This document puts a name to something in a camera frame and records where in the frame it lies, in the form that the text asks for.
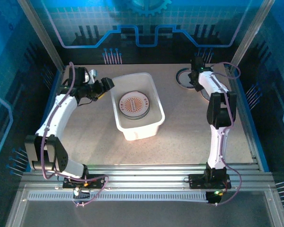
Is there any small black connector box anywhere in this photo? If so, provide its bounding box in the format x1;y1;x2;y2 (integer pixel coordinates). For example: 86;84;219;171
72;186;90;200
207;190;224;204

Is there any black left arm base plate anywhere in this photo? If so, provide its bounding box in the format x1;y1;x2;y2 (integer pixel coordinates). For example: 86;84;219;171
62;174;107;190

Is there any aluminium rail frame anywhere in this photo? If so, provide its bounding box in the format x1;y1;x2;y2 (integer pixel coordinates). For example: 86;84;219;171
21;164;275;190

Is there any white plastic bin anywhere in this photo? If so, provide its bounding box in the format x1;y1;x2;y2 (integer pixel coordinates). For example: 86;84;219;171
110;72;166;142

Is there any aluminium frame post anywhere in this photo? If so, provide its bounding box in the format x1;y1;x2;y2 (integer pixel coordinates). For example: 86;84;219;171
229;0;276;71
16;0;66;71

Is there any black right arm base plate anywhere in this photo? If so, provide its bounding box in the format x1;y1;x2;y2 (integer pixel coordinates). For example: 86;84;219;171
188;174;232;190

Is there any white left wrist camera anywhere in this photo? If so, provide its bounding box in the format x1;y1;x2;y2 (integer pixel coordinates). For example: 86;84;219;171
87;69;99;83

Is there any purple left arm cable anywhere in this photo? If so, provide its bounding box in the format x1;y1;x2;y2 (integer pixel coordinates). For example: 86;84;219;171
40;61;109;208

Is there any wide green rim plate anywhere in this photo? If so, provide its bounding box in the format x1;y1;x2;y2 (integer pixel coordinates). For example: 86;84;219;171
175;68;197;90

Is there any slotted grey cable duct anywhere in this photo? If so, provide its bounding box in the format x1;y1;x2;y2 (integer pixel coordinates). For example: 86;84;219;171
27;191;210;201

